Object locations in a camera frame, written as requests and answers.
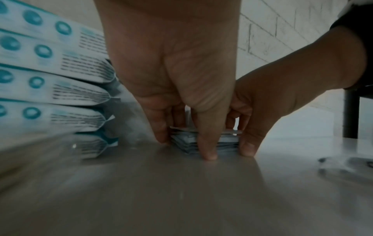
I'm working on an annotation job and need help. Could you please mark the person's right hand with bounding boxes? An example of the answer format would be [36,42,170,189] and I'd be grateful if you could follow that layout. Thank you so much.
[226,28,350,158]

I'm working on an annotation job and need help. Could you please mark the person's left hand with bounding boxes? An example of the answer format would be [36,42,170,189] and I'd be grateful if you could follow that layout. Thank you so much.
[93,0,243,161]

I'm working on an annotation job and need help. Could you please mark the small stack of sachets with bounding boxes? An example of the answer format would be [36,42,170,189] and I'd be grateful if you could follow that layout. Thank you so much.
[170,125,243,154]

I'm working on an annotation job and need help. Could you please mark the person's right forearm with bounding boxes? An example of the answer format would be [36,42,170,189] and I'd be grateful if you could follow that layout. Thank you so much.
[329,10,373,91]

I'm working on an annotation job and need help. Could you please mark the clear plastic wrapper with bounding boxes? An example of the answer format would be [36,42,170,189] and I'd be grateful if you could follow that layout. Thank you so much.
[317,155,373,177]

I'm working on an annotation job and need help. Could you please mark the white teal-printed pouch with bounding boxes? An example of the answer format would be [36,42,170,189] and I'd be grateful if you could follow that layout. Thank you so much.
[0,0,110,58]
[0,28,118,84]
[0,131,120,162]
[0,98,115,134]
[0,63,121,107]

